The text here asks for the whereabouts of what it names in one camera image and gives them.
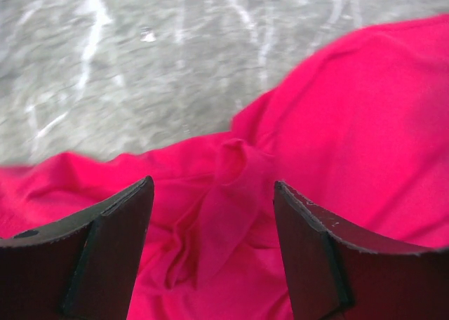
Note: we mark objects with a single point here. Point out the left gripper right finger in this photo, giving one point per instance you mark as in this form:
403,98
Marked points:
338,270

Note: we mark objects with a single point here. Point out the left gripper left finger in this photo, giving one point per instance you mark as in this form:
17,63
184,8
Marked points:
83,266

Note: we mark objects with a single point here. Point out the pink t shirt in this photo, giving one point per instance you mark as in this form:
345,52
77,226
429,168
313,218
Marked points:
360,128

